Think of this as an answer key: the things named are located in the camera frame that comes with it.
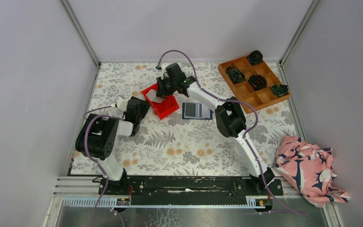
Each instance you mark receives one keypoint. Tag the rolled dark tie top left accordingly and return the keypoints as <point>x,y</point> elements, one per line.
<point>255,57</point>

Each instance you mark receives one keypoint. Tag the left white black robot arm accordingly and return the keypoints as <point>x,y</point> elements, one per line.
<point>98,135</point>

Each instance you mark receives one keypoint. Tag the stack of silver cards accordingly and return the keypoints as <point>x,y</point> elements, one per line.
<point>151,95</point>

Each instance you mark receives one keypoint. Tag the rolled dark tie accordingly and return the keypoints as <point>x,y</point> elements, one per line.
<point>255,57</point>
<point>257,82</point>

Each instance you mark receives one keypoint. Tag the rolled dark tie centre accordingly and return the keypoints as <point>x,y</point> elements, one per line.
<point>257,82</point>

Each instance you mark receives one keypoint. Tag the red plastic bin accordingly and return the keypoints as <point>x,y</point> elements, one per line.
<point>162,107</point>

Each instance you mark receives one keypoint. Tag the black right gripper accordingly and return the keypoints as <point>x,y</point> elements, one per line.
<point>160,91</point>

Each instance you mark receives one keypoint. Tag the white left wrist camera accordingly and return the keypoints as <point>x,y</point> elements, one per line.
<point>120,103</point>

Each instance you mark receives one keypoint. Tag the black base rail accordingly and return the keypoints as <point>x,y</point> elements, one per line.
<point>191,190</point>

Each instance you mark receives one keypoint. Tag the rolled green tie bottom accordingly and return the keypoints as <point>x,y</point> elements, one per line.
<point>235,75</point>

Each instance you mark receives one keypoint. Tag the navy blue card holder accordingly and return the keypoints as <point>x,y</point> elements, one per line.
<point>196,111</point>

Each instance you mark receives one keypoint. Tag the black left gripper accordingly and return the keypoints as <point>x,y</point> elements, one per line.
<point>142,110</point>

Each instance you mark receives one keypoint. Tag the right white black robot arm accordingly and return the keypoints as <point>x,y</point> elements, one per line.
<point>230,118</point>

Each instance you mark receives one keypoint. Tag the pink floral cloth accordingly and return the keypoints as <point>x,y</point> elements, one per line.
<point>308,168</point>

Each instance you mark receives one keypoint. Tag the wooden compartment tray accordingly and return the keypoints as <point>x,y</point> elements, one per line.
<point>244,92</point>

